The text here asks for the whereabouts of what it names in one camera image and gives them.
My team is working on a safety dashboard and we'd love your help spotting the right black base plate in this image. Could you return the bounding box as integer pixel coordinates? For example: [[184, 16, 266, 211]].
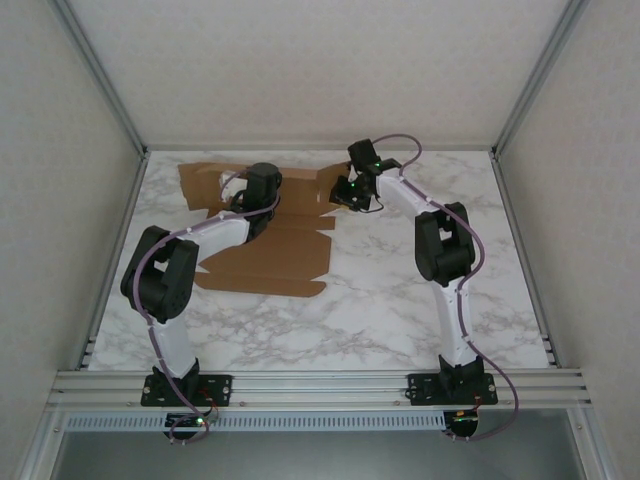
[[407, 372, 500, 406]]

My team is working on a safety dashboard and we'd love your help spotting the left controller board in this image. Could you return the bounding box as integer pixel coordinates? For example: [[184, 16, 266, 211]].
[[164, 412, 211, 431]]

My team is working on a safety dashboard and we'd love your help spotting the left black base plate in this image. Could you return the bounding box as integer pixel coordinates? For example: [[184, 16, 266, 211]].
[[140, 373, 235, 407]]

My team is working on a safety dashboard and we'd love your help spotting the controller board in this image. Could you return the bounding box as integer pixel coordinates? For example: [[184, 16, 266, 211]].
[[164, 412, 211, 431], [452, 409, 481, 431]]

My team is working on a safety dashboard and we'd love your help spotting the grey lower panel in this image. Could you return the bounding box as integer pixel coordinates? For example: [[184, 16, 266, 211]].
[[49, 430, 586, 480]]

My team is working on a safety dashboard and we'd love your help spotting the right aluminium side rail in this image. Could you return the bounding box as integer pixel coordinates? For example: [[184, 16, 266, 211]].
[[491, 152, 560, 370]]

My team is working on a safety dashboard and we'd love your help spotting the left aluminium side rail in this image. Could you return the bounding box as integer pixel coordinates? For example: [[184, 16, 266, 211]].
[[77, 149, 151, 372]]

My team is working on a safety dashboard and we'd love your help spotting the left aluminium frame post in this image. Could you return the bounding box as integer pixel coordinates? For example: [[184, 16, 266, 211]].
[[49, 0, 150, 156]]

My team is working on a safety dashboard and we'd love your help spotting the right controller board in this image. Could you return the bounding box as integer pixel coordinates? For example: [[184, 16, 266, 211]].
[[452, 409, 481, 431]]

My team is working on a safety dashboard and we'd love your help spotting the right aluminium frame post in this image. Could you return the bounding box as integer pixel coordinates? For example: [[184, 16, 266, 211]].
[[491, 0, 592, 156]]

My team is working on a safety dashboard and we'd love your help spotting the aluminium rear frame bar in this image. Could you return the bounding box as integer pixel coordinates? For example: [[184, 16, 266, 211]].
[[143, 144, 497, 153]]

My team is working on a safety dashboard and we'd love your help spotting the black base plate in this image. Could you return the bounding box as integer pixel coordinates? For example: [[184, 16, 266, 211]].
[[407, 372, 500, 406], [140, 373, 235, 407]]

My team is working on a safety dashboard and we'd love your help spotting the aluminium side rail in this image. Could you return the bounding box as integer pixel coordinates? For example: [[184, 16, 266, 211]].
[[491, 152, 560, 370], [77, 149, 151, 372]]

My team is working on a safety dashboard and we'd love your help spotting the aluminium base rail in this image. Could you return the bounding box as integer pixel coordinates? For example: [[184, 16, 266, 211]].
[[47, 368, 594, 412]]

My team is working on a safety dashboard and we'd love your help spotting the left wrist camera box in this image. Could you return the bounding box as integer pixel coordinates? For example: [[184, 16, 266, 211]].
[[218, 171, 247, 204]]

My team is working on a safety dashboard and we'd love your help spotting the aluminium frame post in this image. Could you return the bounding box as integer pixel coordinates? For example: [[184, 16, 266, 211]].
[[491, 0, 592, 156], [49, 0, 150, 156]]

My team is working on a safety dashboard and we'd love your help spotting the brown cardboard box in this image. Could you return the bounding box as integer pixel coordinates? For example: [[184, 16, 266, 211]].
[[178, 160, 351, 299]]

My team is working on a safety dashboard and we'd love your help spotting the slotted grey cable duct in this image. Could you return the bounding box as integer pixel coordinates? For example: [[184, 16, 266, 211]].
[[64, 412, 446, 431]]

